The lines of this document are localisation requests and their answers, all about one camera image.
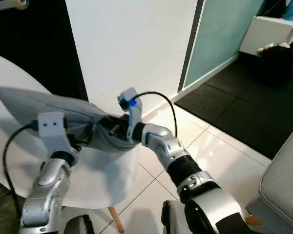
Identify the grey fabric pillow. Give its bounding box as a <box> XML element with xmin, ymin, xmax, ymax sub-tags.
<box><xmin>0</xmin><ymin>85</ymin><xmax>140</xmax><ymax>153</ymax></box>

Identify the white chair with wooden legs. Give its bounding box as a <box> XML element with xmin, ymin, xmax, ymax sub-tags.
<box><xmin>0</xmin><ymin>51</ymin><xmax>140</xmax><ymax>234</ymax></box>

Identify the grey upholstered ottoman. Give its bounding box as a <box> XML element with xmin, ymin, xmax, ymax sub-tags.
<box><xmin>244</xmin><ymin>124</ymin><xmax>293</xmax><ymax>234</ymax></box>

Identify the robot right leg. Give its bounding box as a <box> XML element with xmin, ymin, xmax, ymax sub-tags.
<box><xmin>161</xmin><ymin>199</ymin><xmax>189</xmax><ymax>234</ymax></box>

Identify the black bag with white top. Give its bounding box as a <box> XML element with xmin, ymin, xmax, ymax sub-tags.
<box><xmin>256</xmin><ymin>43</ymin><xmax>293</xmax><ymax>89</ymax></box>

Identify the white cabinet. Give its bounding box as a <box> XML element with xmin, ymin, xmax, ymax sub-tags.
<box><xmin>239</xmin><ymin>16</ymin><xmax>293</xmax><ymax>57</ymax></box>

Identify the grey rod with tan end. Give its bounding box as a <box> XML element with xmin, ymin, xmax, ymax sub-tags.
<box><xmin>0</xmin><ymin>0</ymin><xmax>29</xmax><ymax>12</ymax></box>

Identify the plain black bag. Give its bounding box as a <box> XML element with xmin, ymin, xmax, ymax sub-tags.
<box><xmin>265</xmin><ymin>0</ymin><xmax>287</xmax><ymax>18</ymax></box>

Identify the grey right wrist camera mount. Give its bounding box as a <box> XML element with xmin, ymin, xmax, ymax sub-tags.
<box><xmin>118</xmin><ymin>87</ymin><xmax>144</xmax><ymax>143</ymax></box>

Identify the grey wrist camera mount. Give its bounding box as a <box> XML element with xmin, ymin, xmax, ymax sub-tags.
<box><xmin>118</xmin><ymin>87</ymin><xmax>144</xmax><ymax>143</ymax></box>
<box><xmin>37</xmin><ymin>112</ymin><xmax>80</xmax><ymax>158</ymax></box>

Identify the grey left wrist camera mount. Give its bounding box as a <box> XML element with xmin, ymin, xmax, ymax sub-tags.
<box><xmin>37</xmin><ymin>112</ymin><xmax>80</xmax><ymax>158</ymax></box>

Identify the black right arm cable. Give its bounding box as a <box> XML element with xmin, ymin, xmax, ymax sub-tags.
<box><xmin>131</xmin><ymin>91</ymin><xmax>178</xmax><ymax>138</ymax></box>

